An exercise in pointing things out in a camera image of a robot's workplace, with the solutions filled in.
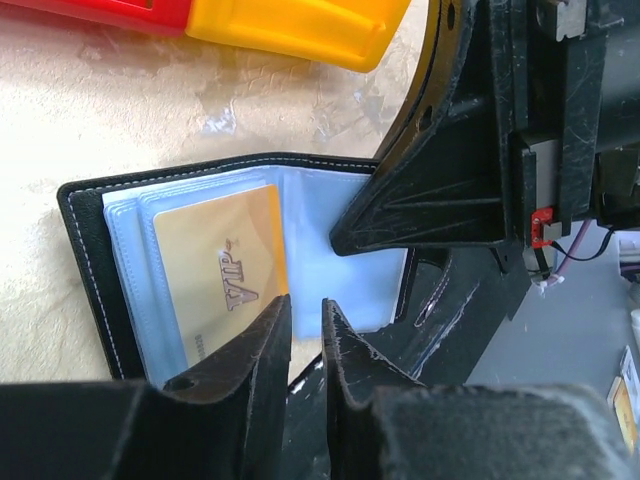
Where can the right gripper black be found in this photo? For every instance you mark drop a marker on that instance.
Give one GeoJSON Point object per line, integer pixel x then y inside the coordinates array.
{"type": "Point", "coordinates": [565, 76]}

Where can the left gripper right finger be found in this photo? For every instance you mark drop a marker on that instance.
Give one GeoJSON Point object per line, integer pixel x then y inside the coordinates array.
{"type": "Point", "coordinates": [382, 424]}

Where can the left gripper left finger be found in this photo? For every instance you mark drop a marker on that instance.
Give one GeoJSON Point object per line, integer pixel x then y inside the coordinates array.
{"type": "Point", "coordinates": [221, 419]}

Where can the gold VIP card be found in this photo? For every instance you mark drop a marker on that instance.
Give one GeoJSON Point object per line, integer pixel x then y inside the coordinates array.
{"type": "Point", "coordinates": [224, 261]}

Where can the black leather card holder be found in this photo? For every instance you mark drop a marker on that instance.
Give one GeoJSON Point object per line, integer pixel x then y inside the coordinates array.
{"type": "Point", "coordinates": [110, 226]}

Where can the yellow plastic bin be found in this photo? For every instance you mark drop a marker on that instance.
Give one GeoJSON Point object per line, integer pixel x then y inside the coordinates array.
{"type": "Point", "coordinates": [351, 34]}

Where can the red plastic bin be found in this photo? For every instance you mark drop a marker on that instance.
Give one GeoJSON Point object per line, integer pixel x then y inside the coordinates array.
{"type": "Point", "coordinates": [161, 17]}

